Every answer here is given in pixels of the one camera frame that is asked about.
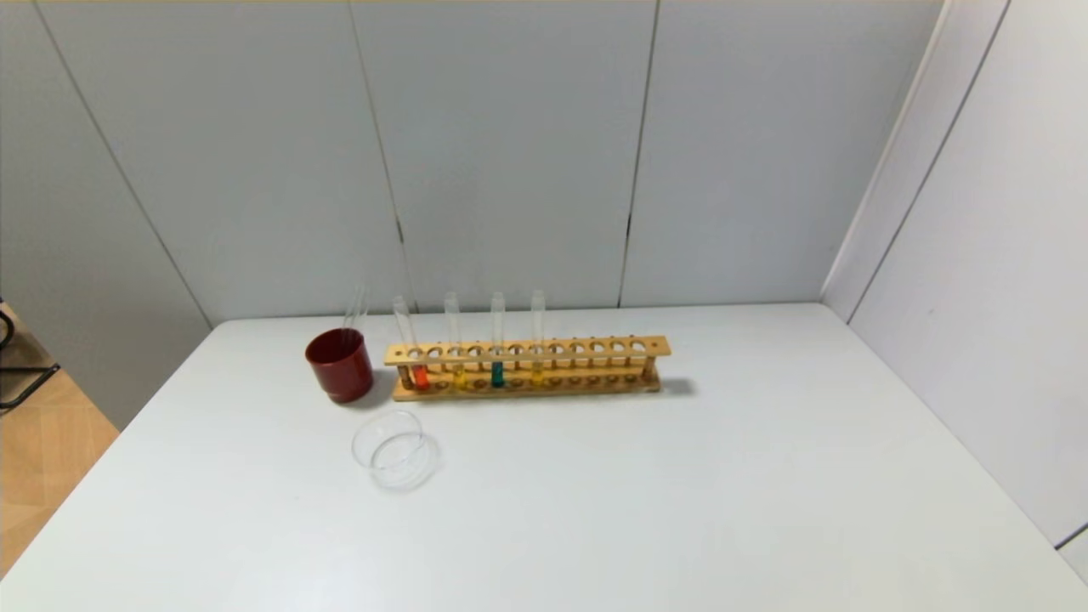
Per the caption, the yellow pigment test tube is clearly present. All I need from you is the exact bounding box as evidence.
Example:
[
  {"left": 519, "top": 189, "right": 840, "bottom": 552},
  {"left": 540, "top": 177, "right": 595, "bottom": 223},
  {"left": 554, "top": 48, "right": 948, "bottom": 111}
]
[
  {"left": 444, "top": 292, "right": 468, "bottom": 390},
  {"left": 530, "top": 290, "right": 547, "bottom": 386}
]

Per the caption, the red pigment test tube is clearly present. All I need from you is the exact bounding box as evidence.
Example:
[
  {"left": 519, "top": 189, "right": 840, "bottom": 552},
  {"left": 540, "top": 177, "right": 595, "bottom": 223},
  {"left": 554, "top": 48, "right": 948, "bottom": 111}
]
[{"left": 392, "top": 295, "right": 431, "bottom": 392}]

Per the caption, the blue-green pigment test tube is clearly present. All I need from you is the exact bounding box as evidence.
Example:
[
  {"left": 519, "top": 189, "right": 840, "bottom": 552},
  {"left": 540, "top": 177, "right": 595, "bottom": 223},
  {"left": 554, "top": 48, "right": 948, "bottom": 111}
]
[{"left": 490, "top": 292, "right": 507, "bottom": 388}]

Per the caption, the wooden test tube rack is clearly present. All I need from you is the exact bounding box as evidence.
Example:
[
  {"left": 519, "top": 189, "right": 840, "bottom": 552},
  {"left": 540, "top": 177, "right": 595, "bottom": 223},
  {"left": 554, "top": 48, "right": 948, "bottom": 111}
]
[{"left": 384, "top": 336, "right": 672, "bottom": 402}]

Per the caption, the clear glass dish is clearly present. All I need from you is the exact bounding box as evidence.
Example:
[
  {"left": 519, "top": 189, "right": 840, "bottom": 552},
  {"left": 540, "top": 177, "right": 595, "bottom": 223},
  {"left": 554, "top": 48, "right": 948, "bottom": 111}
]
[{"left": 352, "top": 410, "right": 440, "bottom": 491}]

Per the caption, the dark red cup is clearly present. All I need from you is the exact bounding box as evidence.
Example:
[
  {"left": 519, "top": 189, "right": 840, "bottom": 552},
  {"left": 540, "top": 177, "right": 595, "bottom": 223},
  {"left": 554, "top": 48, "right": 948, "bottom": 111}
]
[{"left": 305, "top": 328, "right": 375, "bottom": 405}]

